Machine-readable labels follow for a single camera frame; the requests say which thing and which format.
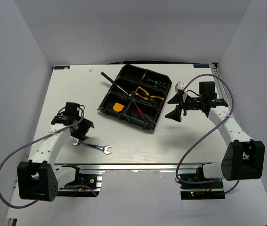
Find black green precision screwdriver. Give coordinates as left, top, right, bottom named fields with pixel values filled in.
left=146, top=79, right=160, bottom=85

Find yellow black pliers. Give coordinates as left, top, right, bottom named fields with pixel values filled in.
left=144, top=95, right=164, bottom=105
left=135, top=86, right=149, bottom=100

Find silver open-end wrench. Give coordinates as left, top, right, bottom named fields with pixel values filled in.
left=73, top=138, right=112, bottom=155

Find orange tape measure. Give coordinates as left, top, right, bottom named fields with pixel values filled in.
left=113, top=102, right=125, bottom=113

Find black handled claw hammer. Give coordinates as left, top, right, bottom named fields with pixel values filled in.
left=101, top=72, right=136, bottom=97

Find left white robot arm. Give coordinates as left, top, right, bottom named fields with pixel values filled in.
left=17, top=102, right=94, bottom=202

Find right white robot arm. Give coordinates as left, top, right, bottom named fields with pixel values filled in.
left=165, top=81, right=265, bottom=188

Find black compartment tray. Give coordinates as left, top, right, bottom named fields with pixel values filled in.
left=98, top=65, right=172, bottom=131

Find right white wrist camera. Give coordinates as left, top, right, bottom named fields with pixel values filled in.
left=175, top=81, right=186, bottom=93

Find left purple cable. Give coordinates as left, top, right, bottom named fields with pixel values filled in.
left=0, top=110, right=99, bottom=209

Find right aluminium rail frame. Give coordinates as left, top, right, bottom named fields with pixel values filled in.
left=210, top=62, right=251, bottom=170

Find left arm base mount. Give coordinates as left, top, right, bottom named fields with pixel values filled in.
left=53, top=165, right=103, bottom=197

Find front aluminium rail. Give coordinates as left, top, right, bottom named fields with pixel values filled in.
left=53, top=162, right=204, bottom=172

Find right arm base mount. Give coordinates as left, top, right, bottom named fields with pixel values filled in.
left=175, top=178, right=225, bottom=200

